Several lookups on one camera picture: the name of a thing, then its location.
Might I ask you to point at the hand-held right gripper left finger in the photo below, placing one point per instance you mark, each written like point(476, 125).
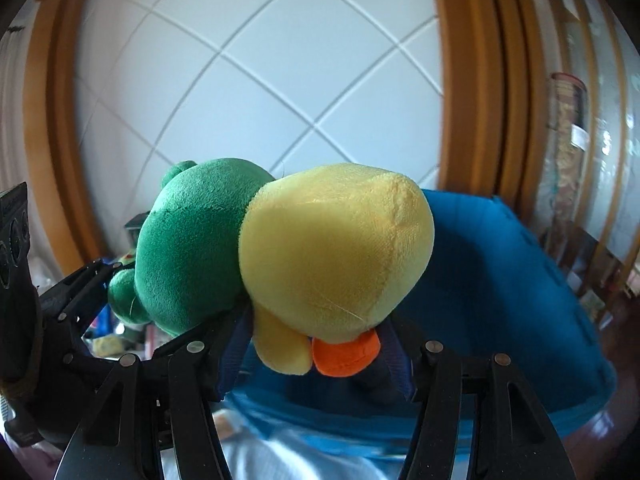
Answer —
point(235, 360)

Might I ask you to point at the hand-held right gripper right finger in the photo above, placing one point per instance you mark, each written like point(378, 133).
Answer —
point(400, 365)

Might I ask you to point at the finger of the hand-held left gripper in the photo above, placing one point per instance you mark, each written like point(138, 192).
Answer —
point(75, 355)
point(65, 295)

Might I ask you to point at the blue fabric storage basket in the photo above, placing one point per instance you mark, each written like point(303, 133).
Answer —
point(500, 285)

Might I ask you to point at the green yellow plush toy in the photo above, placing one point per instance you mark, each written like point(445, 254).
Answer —
point(325, 260)

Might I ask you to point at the wooden glass cabinet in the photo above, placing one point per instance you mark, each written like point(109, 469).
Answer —
point(610, 160)

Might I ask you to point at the wooden door frame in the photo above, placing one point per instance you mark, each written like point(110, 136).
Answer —
point(55, 110)
point(475, 85)

